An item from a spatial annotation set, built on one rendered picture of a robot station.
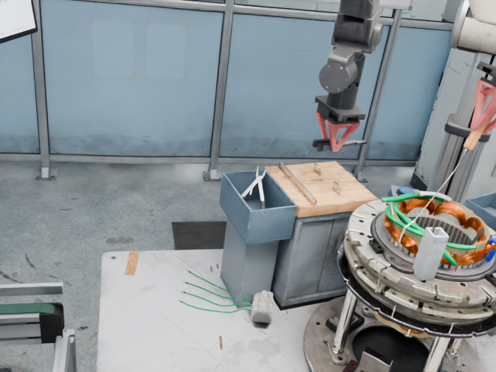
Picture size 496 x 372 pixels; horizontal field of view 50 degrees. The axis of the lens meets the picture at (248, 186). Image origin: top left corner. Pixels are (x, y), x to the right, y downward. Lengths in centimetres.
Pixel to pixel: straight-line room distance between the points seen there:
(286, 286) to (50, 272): 158
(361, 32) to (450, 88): 247
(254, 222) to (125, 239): 177
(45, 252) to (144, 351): 166
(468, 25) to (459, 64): 208
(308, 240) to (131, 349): 44
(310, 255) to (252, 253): 14
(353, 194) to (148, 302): 53
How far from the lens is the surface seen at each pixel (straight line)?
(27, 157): 338
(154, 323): 123
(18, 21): 152
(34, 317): 131
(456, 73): 346
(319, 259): 126
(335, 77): 100
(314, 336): 123
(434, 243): 92
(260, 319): 124
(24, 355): 229
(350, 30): 105
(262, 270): 124
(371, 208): 113
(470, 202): 135
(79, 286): 255
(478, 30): 137
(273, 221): 113
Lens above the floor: 163
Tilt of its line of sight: 29 degrees down
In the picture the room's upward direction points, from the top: 8 degrees clockwise
